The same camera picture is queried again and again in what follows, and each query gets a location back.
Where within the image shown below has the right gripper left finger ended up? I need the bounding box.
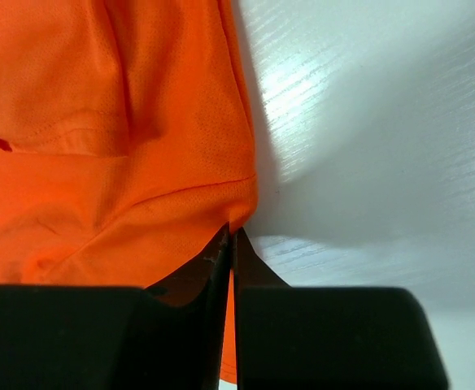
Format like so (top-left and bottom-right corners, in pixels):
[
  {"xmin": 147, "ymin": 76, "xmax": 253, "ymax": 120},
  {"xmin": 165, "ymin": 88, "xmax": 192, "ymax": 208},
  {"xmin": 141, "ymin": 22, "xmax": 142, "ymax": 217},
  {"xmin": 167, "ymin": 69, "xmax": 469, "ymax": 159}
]
[{"xmin": 147, "ymin": 224, "xmax": 230, "ymax": 389}]

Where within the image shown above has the orange t shirt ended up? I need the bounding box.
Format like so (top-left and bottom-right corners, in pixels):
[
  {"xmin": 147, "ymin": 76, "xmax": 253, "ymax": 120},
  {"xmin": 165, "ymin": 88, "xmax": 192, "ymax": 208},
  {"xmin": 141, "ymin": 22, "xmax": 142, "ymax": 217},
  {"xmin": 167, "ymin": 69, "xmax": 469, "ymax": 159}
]
[{"xmin": 0, "ymin": 0, "xmax": 259, "ymax": 385}]

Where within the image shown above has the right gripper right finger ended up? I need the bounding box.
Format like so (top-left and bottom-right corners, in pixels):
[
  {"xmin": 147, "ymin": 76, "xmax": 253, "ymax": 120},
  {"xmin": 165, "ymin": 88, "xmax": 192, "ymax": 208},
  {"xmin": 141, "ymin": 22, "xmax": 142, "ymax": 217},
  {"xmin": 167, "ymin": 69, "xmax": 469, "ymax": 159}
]
[{"xmin": 232, "ymin": 227, "xmax": 289, "ymax": 389}]

